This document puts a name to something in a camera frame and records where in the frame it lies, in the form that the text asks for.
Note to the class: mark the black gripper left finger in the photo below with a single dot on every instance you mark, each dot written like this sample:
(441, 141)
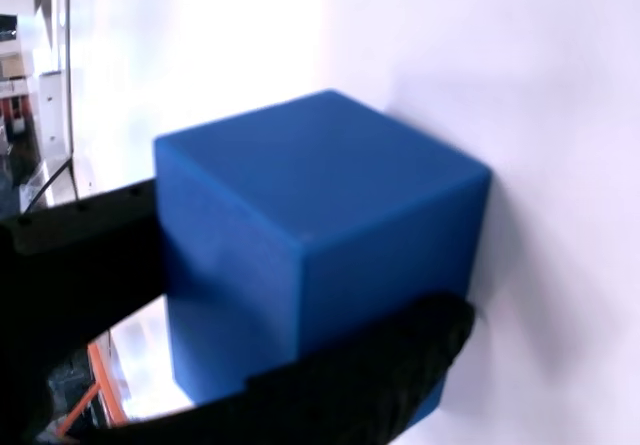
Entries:
(80, 265)

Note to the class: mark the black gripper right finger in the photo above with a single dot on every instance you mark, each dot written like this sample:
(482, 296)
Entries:
(350, 390)

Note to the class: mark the orange metal frame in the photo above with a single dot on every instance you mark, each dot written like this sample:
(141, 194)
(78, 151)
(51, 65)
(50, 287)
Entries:
(107, 390)

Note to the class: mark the blue cube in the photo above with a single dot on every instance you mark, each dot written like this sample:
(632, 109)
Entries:
(320, 190)

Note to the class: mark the white cabinet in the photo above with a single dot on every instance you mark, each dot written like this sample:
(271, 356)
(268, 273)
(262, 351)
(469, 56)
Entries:
(51, 110)

